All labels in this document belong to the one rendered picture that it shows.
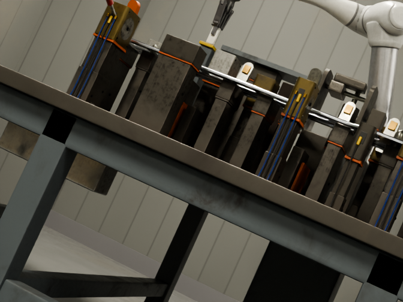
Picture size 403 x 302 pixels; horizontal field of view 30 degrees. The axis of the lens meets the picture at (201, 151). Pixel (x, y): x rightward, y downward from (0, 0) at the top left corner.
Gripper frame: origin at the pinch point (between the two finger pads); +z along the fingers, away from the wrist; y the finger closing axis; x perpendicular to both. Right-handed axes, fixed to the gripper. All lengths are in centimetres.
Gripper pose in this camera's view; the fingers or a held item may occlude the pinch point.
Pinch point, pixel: (213, 35)
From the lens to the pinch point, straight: 291.4
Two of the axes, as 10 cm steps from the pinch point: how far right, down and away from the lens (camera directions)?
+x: 8.7, 3.7, -3.3
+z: -4.1, 9.1, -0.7
